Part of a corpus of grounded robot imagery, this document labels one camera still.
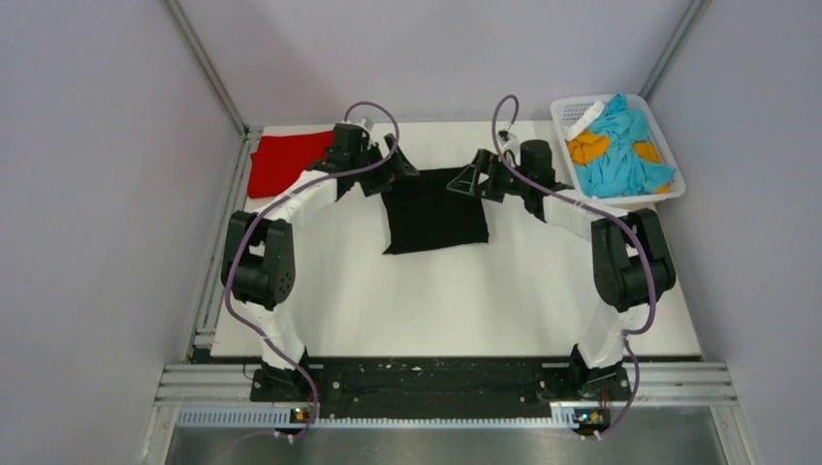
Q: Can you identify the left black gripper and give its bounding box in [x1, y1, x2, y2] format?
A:
[350, 134, 417, 197]

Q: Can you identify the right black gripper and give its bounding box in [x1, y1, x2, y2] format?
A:
[447, 150, 530, 205]

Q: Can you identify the black t shirt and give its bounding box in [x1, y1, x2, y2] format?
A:
[382, 168, 490, 255]

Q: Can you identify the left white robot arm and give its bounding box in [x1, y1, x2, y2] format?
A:
[220, 120, 414, 401]

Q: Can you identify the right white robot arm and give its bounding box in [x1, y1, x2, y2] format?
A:
[447, 139, 676, 399]

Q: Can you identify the folded red t shirt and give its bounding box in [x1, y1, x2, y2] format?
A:
[247, 131, 333, 200]

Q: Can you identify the white plastic laundry basket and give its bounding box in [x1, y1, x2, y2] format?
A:
[551, 94, 685, 206]

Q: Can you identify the orange t shirt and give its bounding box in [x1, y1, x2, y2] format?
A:
[566, 131, 676, 199]

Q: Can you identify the white cloth strip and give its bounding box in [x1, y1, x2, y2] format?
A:
[563, 100, 606, 140]

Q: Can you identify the light blue t shirt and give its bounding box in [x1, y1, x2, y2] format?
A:
[564, 93, 677, 199]

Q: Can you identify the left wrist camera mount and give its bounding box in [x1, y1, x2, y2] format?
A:
[351, 118, 374, 134]

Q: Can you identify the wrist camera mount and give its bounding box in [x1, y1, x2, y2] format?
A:
[496, 130, 521, 158]
[351, 118, 374, 134]

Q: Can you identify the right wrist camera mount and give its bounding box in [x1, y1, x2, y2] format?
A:
[496, 130, 521, 158]

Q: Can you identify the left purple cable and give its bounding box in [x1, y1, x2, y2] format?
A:
[221, 101, 401, 441]

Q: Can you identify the purple cable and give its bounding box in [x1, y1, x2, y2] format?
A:
[221, 101, 401, 441]
[490, 94, 659, 441]

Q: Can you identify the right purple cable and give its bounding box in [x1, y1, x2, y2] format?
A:
[490, 94, 659, 441]

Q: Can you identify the aluminium frame rail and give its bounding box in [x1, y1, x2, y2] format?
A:
[164, 1, 251, 361]

